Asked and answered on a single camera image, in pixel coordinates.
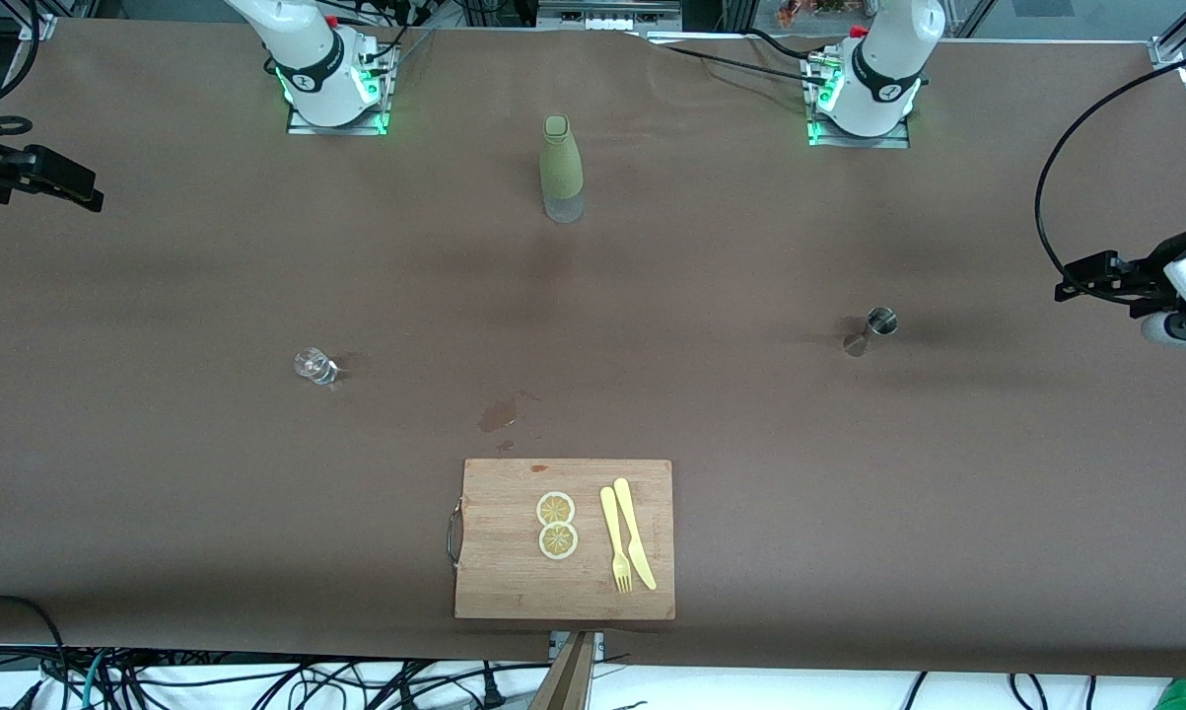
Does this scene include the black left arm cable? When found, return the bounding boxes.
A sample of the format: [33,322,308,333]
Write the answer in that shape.
[1034,59,1186,289]

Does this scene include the grey equipment box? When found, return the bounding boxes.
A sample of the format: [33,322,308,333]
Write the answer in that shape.
[538,0,682,33]

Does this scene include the brown table cover sheet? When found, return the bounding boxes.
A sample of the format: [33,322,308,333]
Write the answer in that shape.
[0,18,1186,681]

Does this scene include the black plug cable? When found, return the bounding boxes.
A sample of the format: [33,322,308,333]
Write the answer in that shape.
[474,663,511,709]

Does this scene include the black looped floor cable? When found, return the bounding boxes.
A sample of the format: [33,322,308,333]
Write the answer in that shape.
[0,595,69,710]

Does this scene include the green sleeved glass bottle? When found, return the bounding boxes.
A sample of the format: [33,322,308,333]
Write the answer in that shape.
[539,114,586,224]

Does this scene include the steel jigger measuring cup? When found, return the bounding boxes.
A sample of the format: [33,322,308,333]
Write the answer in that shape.
[842,307,898,358]

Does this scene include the yellow plastic fork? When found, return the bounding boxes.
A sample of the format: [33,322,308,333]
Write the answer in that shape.
[599,486,634,595]

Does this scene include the clear glass beaker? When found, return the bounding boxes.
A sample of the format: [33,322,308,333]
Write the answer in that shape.
[293,347,339,386]

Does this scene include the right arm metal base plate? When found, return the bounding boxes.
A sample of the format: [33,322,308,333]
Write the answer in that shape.
[285,44,392,137]

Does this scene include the red orange packaging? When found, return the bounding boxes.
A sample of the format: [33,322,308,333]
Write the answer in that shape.
[775,0,850,27]

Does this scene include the wooden cutting board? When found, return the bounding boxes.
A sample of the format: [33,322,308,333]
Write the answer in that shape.
[446,459,676,621]

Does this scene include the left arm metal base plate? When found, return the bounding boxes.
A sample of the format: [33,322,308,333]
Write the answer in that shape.
[804,49,912,150]

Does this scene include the black base cable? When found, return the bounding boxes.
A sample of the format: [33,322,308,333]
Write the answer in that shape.
[666,44,825,86]
[745,28,830,62]

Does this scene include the wooden post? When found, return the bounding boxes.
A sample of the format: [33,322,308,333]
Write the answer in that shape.
[528,631,598,710]

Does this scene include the yellow plastic knife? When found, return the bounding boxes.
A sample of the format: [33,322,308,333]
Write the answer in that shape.
[613,477,659,592]

